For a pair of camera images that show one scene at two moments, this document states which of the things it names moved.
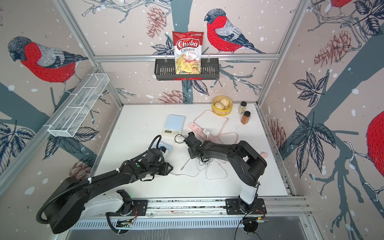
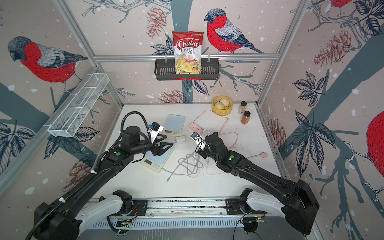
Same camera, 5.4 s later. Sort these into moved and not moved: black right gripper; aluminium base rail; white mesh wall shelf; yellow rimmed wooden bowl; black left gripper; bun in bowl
Moved: black right gripper; black left gripper
Not moved: bun in bowl; aluminium base rail; yellow rimmed wooden bowl; white mesh wall shelf
